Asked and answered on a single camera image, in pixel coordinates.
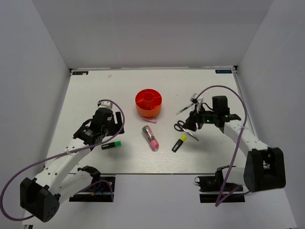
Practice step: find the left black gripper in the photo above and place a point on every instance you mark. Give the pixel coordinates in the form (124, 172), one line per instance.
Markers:
(116, 127)

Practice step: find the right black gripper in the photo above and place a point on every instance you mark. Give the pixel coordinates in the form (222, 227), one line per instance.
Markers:
(190, 123)

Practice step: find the yellow highlighter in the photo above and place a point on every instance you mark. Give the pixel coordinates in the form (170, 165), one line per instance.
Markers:
(179, 143)

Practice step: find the green white pen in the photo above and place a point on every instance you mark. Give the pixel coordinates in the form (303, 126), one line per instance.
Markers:
(184, 109)

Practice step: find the green highlighter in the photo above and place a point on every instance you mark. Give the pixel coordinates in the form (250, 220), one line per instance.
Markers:
(111, 145)

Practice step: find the pink eraser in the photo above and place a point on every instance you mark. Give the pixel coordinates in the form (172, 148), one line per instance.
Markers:
(150, 120)

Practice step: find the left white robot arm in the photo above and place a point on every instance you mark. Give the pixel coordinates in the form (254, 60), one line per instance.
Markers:
(42, 195)

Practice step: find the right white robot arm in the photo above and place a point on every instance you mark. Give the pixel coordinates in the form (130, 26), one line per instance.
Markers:
(264, 168)

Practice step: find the pink capped marker case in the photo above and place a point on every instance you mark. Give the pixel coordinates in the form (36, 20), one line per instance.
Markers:
(152, 141)

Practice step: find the orange round organizer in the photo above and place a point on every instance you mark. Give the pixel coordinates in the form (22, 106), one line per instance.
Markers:
(148, 103)

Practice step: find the right corner label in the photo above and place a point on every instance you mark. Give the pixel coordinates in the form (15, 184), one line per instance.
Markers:
(223, 71)

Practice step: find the corner label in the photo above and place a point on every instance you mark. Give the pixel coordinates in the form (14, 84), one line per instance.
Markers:
(223, 71)
(80, 73)

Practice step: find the left corner label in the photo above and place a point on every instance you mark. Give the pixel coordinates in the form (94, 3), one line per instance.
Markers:
(80, 73)

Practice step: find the black handled scissors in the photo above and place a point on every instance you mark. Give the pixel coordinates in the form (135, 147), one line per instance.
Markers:
(180, 128)

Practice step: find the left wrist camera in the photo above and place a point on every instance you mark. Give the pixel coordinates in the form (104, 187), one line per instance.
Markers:
(105, 104)

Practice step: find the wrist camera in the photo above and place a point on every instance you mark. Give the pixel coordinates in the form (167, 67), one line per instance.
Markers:
(198, 101)
(105, 104)

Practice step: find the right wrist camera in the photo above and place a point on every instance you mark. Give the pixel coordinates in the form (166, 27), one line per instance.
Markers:
(198, 101)

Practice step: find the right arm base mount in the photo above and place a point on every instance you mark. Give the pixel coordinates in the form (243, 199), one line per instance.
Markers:
(210, 186)

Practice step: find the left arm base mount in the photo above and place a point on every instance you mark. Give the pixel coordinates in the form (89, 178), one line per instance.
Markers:
(101, 190)

